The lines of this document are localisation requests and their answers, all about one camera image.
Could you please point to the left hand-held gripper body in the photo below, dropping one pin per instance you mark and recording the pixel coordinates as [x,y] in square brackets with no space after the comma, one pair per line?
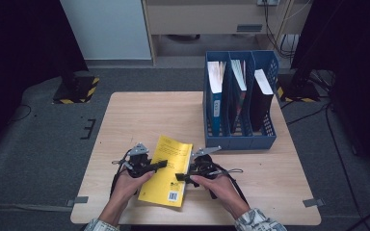
[138,165]

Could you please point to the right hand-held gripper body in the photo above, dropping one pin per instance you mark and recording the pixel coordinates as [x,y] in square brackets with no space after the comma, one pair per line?
[204,166]

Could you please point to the yellow book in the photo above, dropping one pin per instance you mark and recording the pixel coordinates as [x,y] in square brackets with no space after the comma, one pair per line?
[165,186]

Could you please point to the blue plastic file rack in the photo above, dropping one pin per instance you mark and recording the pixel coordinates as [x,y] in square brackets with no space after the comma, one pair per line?
[237,142]

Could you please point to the black book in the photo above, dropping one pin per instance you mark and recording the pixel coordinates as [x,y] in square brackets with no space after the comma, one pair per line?
[260,106]

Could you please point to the red and blue cover book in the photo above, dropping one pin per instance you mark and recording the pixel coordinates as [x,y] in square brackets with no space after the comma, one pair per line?
[239,77]

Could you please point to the person's left hand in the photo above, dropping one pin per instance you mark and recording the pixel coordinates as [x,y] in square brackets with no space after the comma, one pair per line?
[128,189]

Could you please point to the person's right hand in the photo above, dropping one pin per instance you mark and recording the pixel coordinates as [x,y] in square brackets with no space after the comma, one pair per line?
[220,191]

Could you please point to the black floor tape marks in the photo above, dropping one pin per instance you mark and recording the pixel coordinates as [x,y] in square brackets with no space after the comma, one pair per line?
[88,130]

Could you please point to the gray tape piece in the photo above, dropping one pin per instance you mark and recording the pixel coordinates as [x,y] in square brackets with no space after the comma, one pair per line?
[77,200]
[313,202]

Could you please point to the black striped stand base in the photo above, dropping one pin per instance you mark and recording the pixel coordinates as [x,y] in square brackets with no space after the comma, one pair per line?
[298,93]
[77,91]

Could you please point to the white cabinet panel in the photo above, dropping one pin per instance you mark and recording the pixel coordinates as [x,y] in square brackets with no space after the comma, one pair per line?
[106,29]

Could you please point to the gray label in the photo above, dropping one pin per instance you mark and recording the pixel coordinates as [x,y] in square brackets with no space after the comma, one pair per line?
[249,28]

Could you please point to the beige wooden desk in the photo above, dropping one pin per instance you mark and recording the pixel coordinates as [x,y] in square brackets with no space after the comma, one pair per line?
[199,19]

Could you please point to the black curtain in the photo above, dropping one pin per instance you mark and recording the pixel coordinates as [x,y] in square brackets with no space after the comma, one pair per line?
[359,48]
[19,38]

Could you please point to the white power strip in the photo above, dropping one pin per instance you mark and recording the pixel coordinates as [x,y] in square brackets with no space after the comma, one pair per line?
[267,2]

